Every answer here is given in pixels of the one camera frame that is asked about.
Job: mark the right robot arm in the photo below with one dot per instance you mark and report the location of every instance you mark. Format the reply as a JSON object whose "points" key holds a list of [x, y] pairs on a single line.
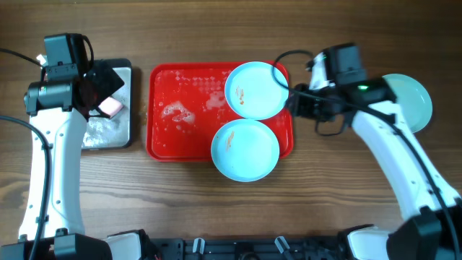
{"points": [[430, 207]]}

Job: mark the light blue plate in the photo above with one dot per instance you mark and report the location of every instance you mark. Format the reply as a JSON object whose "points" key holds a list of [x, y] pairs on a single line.
{"points": [[413, 98], [252, 92], [245, 150]]}

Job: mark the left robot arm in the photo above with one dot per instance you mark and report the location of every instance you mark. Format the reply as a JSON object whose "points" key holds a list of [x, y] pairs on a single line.
{"points": [[52, 227]]}

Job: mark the light blue plate bottom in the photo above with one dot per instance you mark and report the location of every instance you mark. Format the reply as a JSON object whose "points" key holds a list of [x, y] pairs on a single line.
{"points": [[245, 150]]}

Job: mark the pink sponge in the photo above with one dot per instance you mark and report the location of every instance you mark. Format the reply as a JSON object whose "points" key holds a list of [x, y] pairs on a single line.
{"points": [[110, 107]]}

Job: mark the red plastic tray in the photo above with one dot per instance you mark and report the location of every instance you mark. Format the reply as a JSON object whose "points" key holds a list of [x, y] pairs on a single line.
{"points": [[186, 108]]}

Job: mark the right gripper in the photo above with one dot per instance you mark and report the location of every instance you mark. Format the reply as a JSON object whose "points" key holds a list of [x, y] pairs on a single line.
{"points": [[301, 105]]}

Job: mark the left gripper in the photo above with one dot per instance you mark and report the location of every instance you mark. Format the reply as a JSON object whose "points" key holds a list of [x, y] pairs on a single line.
{"points": [[105, 85]]}

